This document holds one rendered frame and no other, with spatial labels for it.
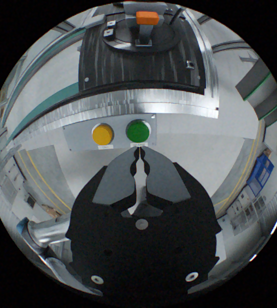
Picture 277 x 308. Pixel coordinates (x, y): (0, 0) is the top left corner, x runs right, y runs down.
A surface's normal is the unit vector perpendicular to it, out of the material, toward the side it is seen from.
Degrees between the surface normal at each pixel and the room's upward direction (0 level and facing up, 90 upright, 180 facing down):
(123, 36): 0
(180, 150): 0
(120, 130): 0
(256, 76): 90
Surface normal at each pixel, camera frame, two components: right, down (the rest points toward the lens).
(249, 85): -0.99, -0.10
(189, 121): 0.03, 0.53
